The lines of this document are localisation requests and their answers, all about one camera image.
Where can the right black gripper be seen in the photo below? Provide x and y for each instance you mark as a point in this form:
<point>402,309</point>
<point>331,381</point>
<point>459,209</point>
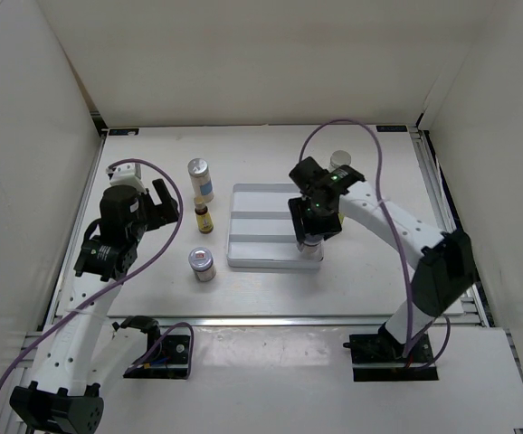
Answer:
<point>298,207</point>

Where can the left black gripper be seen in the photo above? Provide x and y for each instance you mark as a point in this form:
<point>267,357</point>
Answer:
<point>162,213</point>

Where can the short spice jar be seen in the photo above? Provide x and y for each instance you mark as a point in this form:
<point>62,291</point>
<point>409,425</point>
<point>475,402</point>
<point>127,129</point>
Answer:
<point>201,262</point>
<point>309,251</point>

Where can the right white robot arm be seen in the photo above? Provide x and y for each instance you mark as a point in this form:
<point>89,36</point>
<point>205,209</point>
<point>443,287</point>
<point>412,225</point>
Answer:
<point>438,265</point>

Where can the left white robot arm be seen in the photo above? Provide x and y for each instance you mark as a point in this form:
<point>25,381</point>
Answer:
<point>64,396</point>

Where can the left tall white shaker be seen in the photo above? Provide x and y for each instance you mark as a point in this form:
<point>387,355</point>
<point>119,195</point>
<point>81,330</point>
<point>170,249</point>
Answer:
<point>199,173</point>

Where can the tall white shaker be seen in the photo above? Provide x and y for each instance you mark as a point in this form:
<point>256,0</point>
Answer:
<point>337,159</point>
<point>199,173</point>

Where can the white divided organizer tray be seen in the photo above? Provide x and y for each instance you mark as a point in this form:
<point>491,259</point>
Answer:
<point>261,233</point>

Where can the right tall white shaker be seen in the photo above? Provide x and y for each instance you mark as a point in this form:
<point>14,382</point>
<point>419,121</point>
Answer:
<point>337,159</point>

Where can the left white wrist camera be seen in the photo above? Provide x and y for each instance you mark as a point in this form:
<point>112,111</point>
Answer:
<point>126,174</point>

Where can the aluminium front rail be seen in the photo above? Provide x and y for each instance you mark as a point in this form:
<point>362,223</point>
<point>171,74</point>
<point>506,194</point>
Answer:
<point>253,321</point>

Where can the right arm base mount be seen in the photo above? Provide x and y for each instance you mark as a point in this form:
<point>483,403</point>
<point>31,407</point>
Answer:
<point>374,360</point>

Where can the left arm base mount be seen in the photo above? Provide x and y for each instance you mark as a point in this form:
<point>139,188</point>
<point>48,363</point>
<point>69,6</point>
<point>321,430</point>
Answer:
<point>169,354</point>

